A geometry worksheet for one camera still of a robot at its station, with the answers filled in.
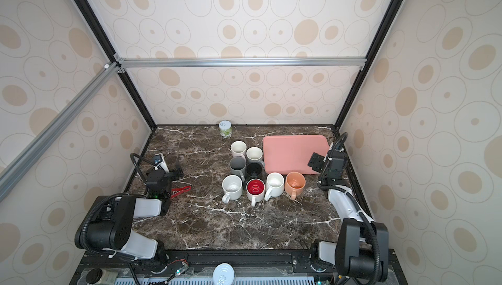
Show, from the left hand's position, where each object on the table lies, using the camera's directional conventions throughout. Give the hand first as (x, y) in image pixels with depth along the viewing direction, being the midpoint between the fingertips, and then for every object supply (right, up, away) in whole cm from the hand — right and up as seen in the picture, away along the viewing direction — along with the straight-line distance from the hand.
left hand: (171, 158), depth 90 cm
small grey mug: (+38, +1, +8) cm, 39 cm away
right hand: (+70, +1, -2) cm, 70 cm away
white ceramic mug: (+47, -12, -4) cm, 49 cm away
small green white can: (+21, +16, +23) cm, 35 cm away
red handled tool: (+2, -16, +2) cm, 16 cm away
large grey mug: (+30, -4, +1) cm, 31 cm away
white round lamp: (+28, -38, -23) cm, 53 cm away
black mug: (+38, -6, +5) cm, 39 cm away
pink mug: (+30, +4, +12) cm, 32 cm away
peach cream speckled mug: (+57, -12, +2) cm, 59 cm away
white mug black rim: (+39, -15, +2) cm, 42 cm away
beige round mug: (+28, -14, +2) cm, 31 cm away
